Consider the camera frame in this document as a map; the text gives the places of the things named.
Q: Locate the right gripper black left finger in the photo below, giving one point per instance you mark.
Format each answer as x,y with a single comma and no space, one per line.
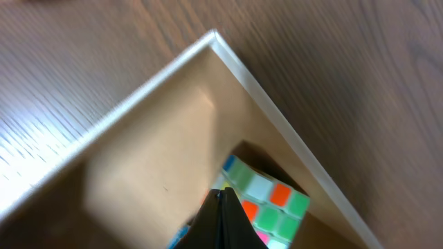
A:
205,228

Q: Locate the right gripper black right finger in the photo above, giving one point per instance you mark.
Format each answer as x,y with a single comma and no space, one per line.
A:
236,229

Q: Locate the colourful puzzle cube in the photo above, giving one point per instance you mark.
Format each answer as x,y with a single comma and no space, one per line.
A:
274,208

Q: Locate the white cardboard box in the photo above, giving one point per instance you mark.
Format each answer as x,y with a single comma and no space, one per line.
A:
140,174

